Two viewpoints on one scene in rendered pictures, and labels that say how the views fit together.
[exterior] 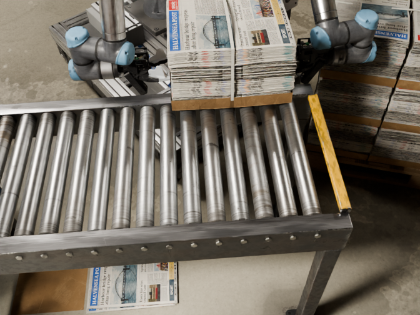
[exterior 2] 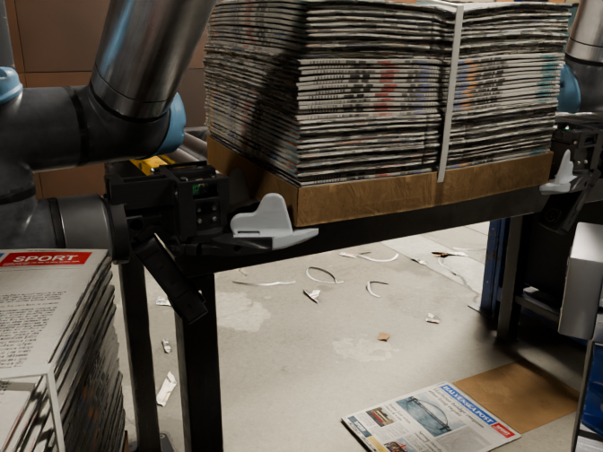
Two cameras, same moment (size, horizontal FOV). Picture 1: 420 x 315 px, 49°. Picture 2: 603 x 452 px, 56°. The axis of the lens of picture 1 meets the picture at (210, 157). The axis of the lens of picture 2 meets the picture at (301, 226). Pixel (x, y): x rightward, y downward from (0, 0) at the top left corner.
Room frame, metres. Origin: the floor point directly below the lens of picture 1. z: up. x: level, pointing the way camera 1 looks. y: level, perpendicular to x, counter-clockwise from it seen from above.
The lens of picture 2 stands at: (1.81, -0.50, 0.98)
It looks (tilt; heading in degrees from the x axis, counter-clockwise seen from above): 18 degrees down; 154
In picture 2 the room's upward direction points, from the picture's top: straight up
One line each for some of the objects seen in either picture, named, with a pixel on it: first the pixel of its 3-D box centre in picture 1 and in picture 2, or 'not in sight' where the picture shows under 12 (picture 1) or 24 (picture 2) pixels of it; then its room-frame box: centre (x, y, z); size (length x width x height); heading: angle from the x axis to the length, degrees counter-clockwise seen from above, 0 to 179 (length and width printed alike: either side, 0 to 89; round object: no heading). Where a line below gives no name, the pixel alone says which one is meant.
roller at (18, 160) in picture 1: (15, 174); not in sight; (0.82, 0.58, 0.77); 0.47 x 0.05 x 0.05; 2
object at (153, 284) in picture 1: (134, 273); (428, 427); (0.83, 0.35, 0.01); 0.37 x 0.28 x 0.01; 92
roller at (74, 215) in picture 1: (80, 169); not in sight; (0.83, 0.38, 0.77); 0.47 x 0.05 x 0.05; 2
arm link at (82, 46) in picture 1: (84, 46); not in sight; (1.23, 0.39, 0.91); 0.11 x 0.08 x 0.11; 71
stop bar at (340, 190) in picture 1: (327, 147); (129, 148); (0.84, -0.35, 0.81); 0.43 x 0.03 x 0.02; 2
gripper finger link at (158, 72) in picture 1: (160, 72); not in sight; (1.19, 0.15, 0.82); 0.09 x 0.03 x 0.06; 64
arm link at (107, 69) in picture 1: (109, 67); not in sight; (1.24, 0.33, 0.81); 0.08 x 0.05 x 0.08; 1
